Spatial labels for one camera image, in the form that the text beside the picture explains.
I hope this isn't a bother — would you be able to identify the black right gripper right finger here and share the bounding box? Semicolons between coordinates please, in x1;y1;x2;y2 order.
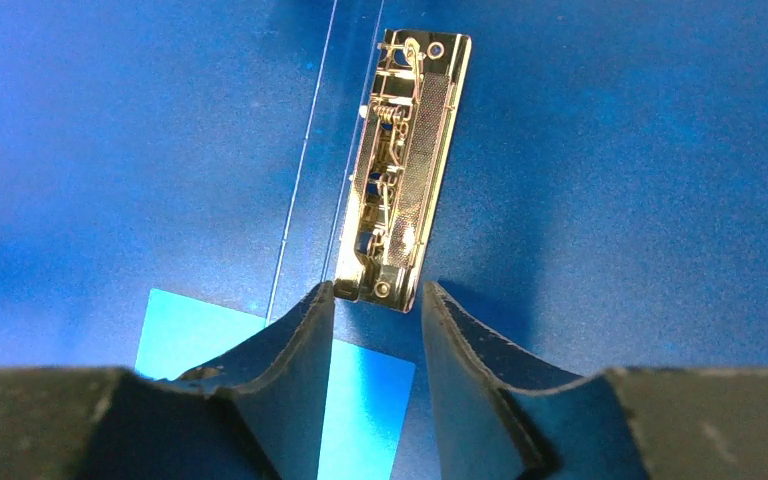
421;282;768;479

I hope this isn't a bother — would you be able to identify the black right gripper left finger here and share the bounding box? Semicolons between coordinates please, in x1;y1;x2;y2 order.
0;282;335;479

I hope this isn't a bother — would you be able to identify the blue plastic folder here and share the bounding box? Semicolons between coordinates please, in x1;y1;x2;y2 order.
0;1;768;479

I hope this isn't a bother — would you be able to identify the metal folder clip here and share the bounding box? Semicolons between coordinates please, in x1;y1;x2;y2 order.
334;29;473;313

